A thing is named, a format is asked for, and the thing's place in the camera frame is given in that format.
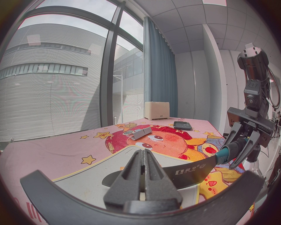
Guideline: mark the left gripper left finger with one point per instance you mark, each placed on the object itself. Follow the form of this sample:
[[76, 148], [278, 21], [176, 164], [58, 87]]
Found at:
[[128, 182]]

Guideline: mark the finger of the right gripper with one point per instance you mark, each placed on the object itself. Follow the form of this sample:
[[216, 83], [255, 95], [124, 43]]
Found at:
[[233, 134], [250, 146]]

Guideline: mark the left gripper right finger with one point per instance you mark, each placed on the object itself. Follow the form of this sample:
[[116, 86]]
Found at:
[[159, 184]]

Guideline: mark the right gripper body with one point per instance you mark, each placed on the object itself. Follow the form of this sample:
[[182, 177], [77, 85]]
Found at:
[[265, 129]]

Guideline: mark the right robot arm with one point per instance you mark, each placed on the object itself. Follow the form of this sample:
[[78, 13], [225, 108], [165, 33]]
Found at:
[[252, 63]]

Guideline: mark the cream toaster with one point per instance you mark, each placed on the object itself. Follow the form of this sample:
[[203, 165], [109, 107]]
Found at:
[[157, 111]]

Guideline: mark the cutting board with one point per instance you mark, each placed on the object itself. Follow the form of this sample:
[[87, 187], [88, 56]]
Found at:
[[87, 186]]

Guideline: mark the dark grey tray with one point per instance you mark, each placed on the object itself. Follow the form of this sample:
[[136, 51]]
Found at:
[[182, 125]]

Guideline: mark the blue curtain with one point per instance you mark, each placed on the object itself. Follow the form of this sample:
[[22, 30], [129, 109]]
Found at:
[[160, 77]]

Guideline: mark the window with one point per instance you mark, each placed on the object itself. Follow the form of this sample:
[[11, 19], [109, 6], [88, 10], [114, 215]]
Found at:
[[65, 77]]

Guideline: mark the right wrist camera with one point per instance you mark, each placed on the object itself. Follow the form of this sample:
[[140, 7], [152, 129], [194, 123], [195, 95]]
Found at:
[[253, 98]]

